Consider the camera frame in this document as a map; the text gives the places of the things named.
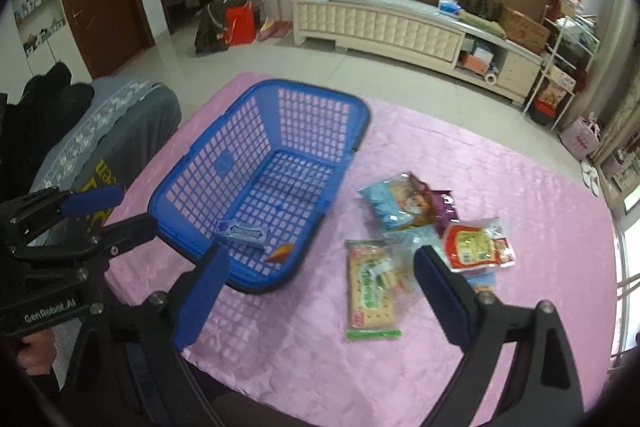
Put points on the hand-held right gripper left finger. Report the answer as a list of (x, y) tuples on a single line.
[(200, 302)]

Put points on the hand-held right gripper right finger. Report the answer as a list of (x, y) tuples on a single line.
[(442, 297)]

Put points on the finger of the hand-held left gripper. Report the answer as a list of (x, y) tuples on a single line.
[(125, 232), (92, 201)]

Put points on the red yellow snack packet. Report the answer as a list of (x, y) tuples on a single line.
[(472, 247)]

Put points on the light blue snack packet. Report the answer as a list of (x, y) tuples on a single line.
[(412, 242), (387, 202)]

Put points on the green cracker packet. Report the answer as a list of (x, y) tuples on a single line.
[(370, 292)]

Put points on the blue white gum pack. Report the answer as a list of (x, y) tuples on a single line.
[(242, 233)]

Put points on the purple snack packet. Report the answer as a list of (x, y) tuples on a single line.
[(445, 212)]

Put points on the small orange snack packet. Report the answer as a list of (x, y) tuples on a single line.
[(281, 253)]

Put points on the blue plastic basket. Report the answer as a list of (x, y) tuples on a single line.
[(222, 164)]

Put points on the person's left hand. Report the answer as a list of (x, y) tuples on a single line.
[(32, 354)]

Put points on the dark cloth with yellow print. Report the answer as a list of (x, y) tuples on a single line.
[(102, 174)]

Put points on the grey sofa with lace cover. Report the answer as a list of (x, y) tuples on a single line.
[(145, 117)]

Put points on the black jacket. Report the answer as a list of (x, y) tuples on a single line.
[(45, 102)]

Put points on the pink quilted blanket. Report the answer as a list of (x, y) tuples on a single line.
[(450, 147)]

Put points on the white slipper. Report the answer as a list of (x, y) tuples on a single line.
[(587, 169), (595, 186)]

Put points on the pink bag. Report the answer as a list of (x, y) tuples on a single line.
[(580, 142)]

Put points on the black backpack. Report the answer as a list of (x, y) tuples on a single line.
[(210, 29)]

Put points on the white paper roll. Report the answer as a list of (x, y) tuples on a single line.
[(491, 78)]

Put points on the red bag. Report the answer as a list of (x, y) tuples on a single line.
[(239, 24)]

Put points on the orange flat box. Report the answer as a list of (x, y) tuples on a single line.
[(472, 63)]

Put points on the pink dustpan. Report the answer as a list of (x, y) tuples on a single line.
[(272, 29)]

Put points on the green folded cloth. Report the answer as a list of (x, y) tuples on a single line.
[(480, 23)]

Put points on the cardboard box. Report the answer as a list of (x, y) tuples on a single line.
[(522, 29)]

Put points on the white padded cabinet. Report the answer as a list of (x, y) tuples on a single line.
[(380, 24)]

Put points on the blue tissue pack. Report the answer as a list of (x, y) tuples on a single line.
[(448, 5)]

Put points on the white metal rack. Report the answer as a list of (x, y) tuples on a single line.
[(580, 27)]

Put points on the wall picture shelf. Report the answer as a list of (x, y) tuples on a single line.
[(37, 2)]

